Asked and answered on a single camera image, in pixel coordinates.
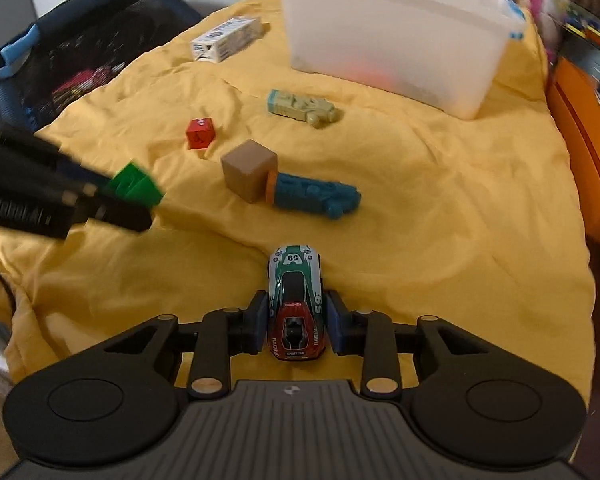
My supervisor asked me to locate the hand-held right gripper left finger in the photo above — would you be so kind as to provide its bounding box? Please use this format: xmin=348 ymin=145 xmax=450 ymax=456
xmin=102 ymin=291 xmax=271 ymax=398

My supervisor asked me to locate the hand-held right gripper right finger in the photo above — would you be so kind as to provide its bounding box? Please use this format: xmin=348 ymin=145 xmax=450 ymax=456
xmin=325 ymin=290 xmax=486 ymax=396

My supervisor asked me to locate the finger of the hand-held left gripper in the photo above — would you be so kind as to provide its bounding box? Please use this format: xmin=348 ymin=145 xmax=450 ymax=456
xmin=67 ymin=192 xmax=153 ymax=234
xmin=32 ymin=134 xmax=116 ymax=190

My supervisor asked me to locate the green building brick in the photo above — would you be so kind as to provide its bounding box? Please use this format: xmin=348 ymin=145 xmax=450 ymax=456
xmin=105 ymin=161 xmax=165 ymax=207

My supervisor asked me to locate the green red racing toy car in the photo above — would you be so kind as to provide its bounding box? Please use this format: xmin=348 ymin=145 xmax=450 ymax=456
xmin=266 ymin=244 xmax=328 ymax=361

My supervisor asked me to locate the white plastic container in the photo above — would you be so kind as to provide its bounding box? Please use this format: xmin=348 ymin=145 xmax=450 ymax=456
xmin=266 ymin=0 xmax=525 ymax=121

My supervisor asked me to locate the red item in bag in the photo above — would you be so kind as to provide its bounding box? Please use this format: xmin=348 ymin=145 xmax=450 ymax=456
xmin=52 ymin=62 xmax=126 ymax=106

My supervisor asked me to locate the red cube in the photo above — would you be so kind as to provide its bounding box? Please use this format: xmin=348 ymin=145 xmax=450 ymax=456
xmin=185 ymin=118 xmax=216 ymax=151

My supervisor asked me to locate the black mesh bag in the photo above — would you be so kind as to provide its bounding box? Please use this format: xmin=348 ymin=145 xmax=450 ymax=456
xmin=0 ymin=0 xmax=203 ymax=131

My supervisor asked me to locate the teal toy with orange cap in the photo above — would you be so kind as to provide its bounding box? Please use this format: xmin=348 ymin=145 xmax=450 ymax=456
xmin=266 ymin=170 xmax=362 ymax=220

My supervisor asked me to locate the brown cube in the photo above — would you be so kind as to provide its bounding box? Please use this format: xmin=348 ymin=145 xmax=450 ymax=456
xmin=220 ymin=140 xmax=278 ymax=204

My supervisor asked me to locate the yellow cloth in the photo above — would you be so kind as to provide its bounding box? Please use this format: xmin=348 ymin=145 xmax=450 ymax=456
xmin=0 ymin=0 xmax=596 ymax=461

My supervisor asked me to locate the small white carton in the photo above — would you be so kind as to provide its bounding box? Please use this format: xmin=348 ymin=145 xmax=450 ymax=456
xmin=190 ymin=16 xmax=263 ymax=64

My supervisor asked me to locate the olive teal toy figure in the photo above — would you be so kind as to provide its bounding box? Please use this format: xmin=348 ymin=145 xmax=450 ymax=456
xmin=267 ymin=89 xmax=342 ymax=130

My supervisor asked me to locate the orange box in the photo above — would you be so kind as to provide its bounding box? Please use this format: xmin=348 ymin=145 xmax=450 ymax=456
xmin=545 ymin=57 xmax=600 ymax=241

